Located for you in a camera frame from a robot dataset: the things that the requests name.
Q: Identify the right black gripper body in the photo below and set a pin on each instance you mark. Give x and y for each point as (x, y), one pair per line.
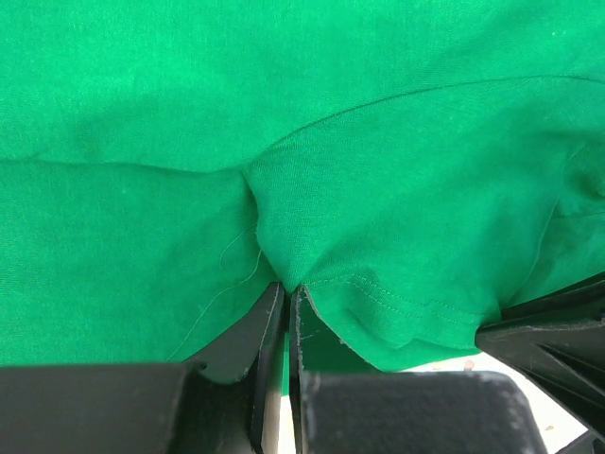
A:
(557, 342)

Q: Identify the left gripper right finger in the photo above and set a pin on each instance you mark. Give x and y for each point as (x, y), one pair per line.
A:
(341, 404)

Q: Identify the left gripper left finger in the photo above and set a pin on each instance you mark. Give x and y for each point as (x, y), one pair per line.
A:
(224, 399)

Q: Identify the green t-shirt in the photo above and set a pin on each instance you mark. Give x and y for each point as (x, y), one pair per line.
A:
(420, 166)

